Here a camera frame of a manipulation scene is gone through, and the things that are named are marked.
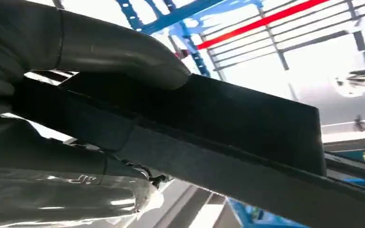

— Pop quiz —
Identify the grey wire shelf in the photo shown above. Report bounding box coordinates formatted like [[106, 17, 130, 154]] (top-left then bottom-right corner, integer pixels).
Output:
[[200, 0, 365, 102]]

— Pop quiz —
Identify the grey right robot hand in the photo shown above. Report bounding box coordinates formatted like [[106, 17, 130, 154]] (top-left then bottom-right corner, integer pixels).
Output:
[[0, 0, 192, 228]]

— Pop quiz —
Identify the blue metal rack frame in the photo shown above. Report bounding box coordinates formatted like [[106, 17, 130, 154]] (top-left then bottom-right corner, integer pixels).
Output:
[[115, 0, 265, 78]]

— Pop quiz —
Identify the red horizontal bar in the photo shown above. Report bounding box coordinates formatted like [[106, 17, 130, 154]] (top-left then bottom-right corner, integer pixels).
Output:
[[196, 0, 331, 51]]

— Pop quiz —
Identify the blue floor object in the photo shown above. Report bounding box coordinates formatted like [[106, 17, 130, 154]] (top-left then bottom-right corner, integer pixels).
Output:
[[228, 198, 307, 228]]

